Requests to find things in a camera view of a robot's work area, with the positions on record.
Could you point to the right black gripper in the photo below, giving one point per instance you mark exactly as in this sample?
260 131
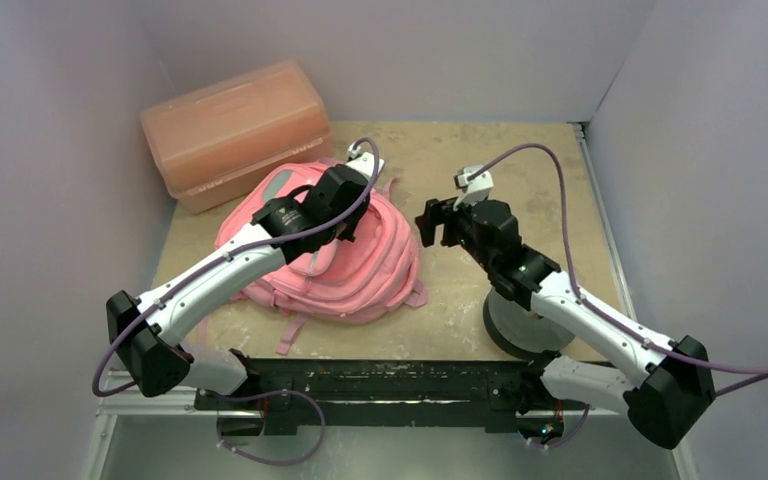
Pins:
437 221

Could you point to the dark grey tape roll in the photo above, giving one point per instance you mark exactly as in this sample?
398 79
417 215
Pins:
519 332

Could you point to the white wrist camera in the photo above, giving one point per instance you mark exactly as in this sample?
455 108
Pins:
365 163
474 184

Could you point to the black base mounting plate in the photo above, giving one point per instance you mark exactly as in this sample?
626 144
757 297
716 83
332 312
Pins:
496 396

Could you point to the orange translucent plastic box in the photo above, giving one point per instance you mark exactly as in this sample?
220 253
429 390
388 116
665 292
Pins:
219 142

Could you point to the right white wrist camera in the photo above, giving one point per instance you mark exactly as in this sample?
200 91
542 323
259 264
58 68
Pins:
474 184

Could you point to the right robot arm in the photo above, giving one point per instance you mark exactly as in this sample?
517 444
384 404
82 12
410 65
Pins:
661 384

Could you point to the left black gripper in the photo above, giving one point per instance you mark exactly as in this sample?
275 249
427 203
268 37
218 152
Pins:
349 232

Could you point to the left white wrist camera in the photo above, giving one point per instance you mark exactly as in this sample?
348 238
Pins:
365 163

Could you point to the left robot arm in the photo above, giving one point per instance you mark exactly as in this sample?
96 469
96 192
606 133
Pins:
147 332

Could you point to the pink student backpack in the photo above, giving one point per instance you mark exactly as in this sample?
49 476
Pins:
348 282

